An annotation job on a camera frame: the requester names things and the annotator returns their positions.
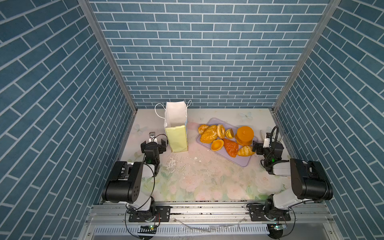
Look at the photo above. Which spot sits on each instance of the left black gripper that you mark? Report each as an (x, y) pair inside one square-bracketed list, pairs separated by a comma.
[(153, 144)]

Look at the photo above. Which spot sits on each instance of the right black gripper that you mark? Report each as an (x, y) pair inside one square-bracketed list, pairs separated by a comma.
[(259, 148)]

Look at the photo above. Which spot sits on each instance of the white green paper bag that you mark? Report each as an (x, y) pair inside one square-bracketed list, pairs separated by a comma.
[(175, 124)]

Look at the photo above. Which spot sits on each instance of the round orange pancake stack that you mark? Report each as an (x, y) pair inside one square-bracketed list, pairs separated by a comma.
[(244, 136)]

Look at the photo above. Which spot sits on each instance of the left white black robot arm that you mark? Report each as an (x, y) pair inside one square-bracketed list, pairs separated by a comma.
[(123, 184)]

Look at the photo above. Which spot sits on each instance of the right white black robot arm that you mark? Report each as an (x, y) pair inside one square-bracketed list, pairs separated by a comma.
[(309, 182)]

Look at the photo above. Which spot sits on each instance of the sesame oval bread loaf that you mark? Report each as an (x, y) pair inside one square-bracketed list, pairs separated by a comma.
[(209, 135)]

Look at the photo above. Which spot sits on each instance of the striped golden croissant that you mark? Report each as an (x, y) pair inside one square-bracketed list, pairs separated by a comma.
[(245, 151)]

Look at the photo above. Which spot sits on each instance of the reddish brown croissant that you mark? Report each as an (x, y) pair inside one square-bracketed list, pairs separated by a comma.
[(231, 147)]

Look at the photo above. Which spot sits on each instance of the small yellow bun wedge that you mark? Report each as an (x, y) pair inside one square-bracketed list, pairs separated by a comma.
[(229, 134)]

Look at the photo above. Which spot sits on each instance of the small golden roll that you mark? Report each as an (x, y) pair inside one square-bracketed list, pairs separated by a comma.
[(202, 129)]

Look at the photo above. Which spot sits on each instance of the yellow orange round bun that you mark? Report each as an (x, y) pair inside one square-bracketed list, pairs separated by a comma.
[(217, 145)]

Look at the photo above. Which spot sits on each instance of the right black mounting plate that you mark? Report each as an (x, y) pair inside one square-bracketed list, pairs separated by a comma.
[(259, 213)]

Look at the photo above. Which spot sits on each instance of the black mounting plate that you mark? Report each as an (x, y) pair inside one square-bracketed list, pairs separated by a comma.
[(154, 214), (259, 213)]

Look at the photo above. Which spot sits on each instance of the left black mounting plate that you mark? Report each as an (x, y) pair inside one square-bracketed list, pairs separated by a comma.
[(154, 214)]

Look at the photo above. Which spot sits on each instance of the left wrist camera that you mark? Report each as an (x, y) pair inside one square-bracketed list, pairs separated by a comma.
[(153, 137)]

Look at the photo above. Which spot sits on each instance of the glazed ring donut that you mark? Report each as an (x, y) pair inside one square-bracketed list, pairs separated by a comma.
[(221, 131)]

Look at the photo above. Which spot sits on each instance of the white vented cable duct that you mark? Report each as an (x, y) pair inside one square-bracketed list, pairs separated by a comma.
[(179, 230)]

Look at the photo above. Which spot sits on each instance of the aluminium front rail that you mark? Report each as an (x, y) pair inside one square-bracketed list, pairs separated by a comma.
[(238, 212)]

